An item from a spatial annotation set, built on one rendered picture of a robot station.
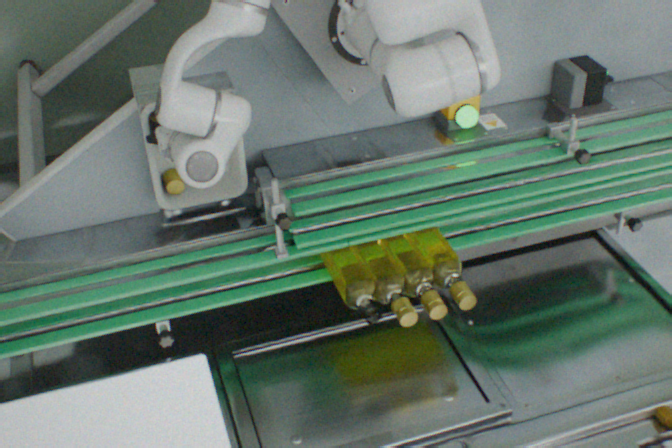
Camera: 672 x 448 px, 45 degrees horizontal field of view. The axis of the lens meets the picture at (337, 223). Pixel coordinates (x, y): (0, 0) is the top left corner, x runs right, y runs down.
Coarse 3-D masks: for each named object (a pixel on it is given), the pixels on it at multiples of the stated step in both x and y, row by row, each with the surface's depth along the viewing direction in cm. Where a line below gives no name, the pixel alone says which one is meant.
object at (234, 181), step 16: (144, 112) 142; (144, 128) 144; (240, 144) 152; (160, 160) 156; (240, 160) 154; (160, 176) 158; (224, 176) 161; (240, 176) 156; (160, 192) 152; (192, 192) 157; (208, 192) 157; (224, 192) 157; (240, 192) 158; (176, 208) 155
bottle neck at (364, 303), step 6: (360, 300) 148; (366, 300) 147; (372, 300) 147; (360, 306) 147; (366, 306) 146; (372, 306) 146; (366, 312) 145; (372, 312) 144; (378, 312) 145; (366, 318) 145; (372, 318) 147; (378, 318) 146; (372, 324) 146
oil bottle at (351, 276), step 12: (324, 252) 160; (336, 252) 156; (348, 252) 156; (336, 264) 154; (348, 264) 153; (360, 264) 153; (336, 276) 154; (348, 276) 150; (360, 276) 150; (348, 288) 148; (360, 288) 148; (372, 288) 149; (348, 300) 149
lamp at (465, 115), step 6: (462, 108) 164; (468, 108) 163; (474, 108) 165; (456, 114) 165; (462, 114) 163; (468, 114) 163; (474, 114) 163; (456, 120) 165; (462, 120) 163; (468, 120) 164; (474, 120) 164; (462, 126) 165; (468, 126) 165
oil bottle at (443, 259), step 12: (432, 228) 161; (420, 240) 159; (432, 240) 158; (444, 240) 158; (432, 252) 155; (444, 252) 155; (432, 264) 153; (444, 264) 152; (456, 264) 153; (444, 276) 152; (444, 288) 154
